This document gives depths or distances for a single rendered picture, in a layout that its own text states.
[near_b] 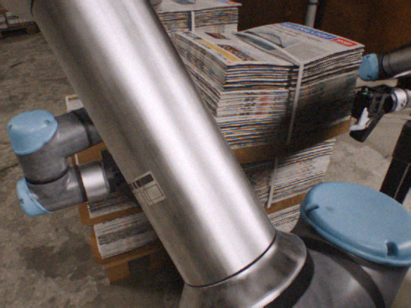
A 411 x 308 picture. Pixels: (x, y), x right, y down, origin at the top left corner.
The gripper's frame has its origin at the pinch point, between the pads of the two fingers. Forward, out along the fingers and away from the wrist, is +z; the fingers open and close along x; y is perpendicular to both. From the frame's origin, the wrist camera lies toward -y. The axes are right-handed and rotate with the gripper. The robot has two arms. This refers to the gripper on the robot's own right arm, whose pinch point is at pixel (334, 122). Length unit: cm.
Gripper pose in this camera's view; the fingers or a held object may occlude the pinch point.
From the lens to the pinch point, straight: 95.2
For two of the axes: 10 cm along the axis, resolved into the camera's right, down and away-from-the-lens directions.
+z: -8.9, 2.5, -3.8
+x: 4.5, 4.9, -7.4
